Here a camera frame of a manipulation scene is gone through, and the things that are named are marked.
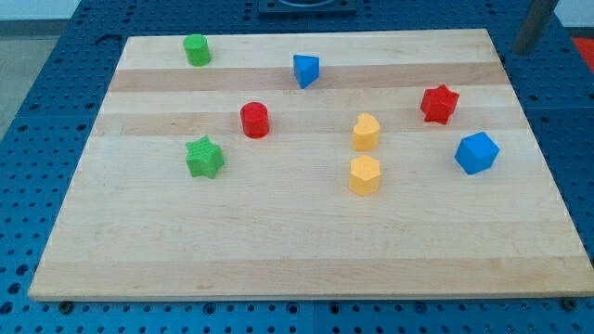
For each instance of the red cylinder block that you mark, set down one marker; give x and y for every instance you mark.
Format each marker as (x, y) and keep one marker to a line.
(254, 119)

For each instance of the yellow hexagon block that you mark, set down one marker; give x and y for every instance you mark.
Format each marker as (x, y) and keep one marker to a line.
(365, 175)

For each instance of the yellow heart block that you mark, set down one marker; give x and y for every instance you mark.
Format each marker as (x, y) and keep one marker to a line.
(366, 132)

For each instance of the wooden board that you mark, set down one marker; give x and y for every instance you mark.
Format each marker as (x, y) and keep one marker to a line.
(279, 222)

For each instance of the green star block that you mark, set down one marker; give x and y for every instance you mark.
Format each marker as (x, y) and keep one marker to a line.
(204, 158)

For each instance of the blue triangular prism block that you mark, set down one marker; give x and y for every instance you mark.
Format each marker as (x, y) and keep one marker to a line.
(305, 69)

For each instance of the green cylinder block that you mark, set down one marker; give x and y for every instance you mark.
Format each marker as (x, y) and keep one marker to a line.
(197, 50)

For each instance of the red star block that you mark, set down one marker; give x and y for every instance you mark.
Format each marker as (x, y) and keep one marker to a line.
(438, 104)

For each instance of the blue cube block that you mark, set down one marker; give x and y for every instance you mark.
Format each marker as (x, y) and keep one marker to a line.
(476, 153)

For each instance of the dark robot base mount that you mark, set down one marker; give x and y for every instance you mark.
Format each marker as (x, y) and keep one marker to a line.
(305, 7)

